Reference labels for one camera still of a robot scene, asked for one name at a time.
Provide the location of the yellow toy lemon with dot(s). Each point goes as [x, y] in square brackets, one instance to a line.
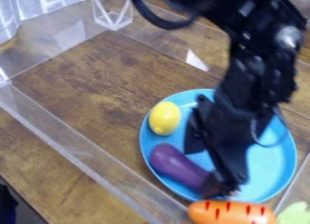
[165, 118]

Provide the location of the green carrot leaves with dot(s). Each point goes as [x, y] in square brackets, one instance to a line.
[296, 214]

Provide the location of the clear acrylic enclosure wall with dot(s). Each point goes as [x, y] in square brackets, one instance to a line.
[84, 71]

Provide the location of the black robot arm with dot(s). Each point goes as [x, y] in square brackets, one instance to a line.
[267, 33]

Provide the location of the purple toy eggplant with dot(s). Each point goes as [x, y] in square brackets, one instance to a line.
[173, 164]

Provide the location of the white patterned curtain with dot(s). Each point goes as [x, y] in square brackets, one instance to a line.
[18, 10]

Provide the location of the orange toy carrot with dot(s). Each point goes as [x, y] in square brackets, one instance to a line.
[231, 212]

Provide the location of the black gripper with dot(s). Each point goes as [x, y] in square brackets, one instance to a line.
[225, 131]

